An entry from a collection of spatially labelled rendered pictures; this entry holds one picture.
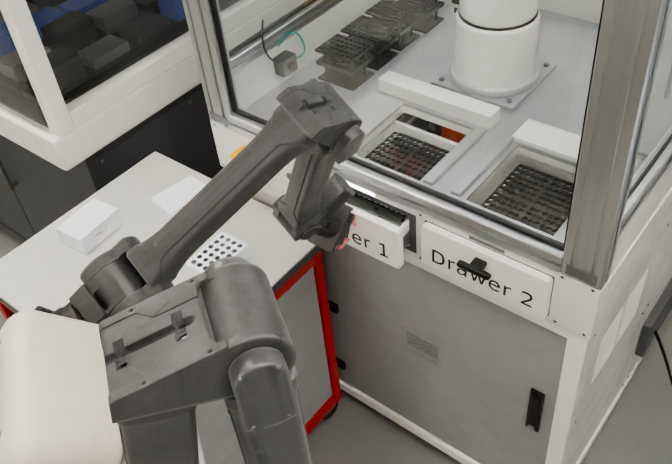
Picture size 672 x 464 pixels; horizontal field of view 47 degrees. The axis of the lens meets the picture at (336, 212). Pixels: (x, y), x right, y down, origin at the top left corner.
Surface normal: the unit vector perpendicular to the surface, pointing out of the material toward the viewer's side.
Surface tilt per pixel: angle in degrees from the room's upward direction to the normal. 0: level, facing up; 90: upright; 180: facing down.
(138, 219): 0
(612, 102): 90
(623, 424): 0
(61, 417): 43
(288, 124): 47
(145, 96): 90
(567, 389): 90
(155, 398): 90
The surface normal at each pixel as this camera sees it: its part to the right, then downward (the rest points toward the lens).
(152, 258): -0.27, -0.03
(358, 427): -0.08, -0.74
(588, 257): -0.62, 0.56
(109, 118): 0.78, 0.37
